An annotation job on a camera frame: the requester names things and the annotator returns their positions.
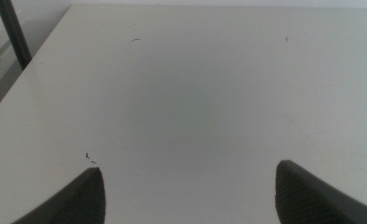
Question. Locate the black metal pole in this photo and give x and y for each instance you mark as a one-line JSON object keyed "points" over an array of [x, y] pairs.
{"points": [[14, 34]]}

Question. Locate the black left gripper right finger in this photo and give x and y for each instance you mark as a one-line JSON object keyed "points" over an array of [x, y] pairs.
{"points": [[301, 202]]}

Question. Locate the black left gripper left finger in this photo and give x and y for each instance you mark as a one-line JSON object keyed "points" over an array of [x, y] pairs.
{"points": [[81, 202]]}

